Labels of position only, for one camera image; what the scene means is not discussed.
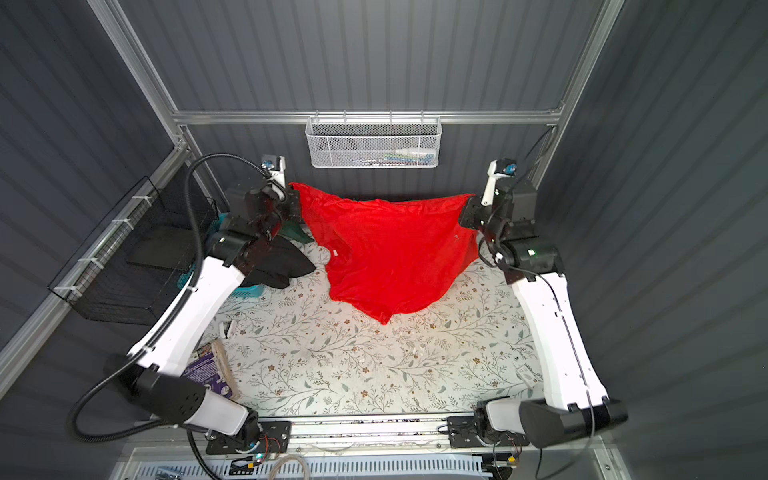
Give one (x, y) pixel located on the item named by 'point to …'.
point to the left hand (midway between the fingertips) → (289, 184)
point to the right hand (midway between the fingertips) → (474, 197)
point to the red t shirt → (391, 258)
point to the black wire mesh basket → (142, 254)
